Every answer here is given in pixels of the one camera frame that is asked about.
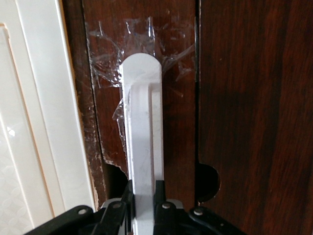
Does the dark wooden drawer without handle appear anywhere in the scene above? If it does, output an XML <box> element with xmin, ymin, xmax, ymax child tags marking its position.
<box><xmin>197</xmin><ymin>0</ymin><xmax>313</xmax><ymax>235</ymax></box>

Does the clear adhesive tape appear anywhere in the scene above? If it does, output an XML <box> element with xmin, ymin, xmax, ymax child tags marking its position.
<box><xmin>84</xmin><ymin>16</ymin><xmax>199</xmax><ymax>154</ymax></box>

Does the white plastic drawer handle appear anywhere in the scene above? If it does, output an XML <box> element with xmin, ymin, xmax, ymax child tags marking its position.
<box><xmin>121</xmin><ymin>53</ymin><xmax>164</xmax><ymax>235</ymax></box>

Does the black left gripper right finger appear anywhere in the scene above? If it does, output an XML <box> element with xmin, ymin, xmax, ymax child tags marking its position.
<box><xmin>154</xmin><ymin>180</ymin><xmax>246</xmax><ymax>235</ymax></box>

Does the dark brown wooden board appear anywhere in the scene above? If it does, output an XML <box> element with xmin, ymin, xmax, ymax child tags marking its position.
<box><xmin>61</xmin><ymin>0</ymin><xmax>110</xmax><ymax>213</ymax></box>

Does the dark wooden drawer with handle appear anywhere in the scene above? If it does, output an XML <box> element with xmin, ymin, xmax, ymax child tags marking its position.
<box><xmin>82</xmin><ymin>0</ymin><xmax>200</xmax><ymax>216</ymax></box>

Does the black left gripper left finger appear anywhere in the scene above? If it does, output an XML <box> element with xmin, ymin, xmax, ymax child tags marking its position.
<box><xmin>23</xmin><ymin>180</ymin><xmax>135</xmax><ymax>235</ymax></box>

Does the cream white panelled board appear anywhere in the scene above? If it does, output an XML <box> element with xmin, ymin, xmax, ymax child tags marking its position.
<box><xmin>0</xmin><ymin>0</ymin><xmax>96</xmax><ymax>235</ymax></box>

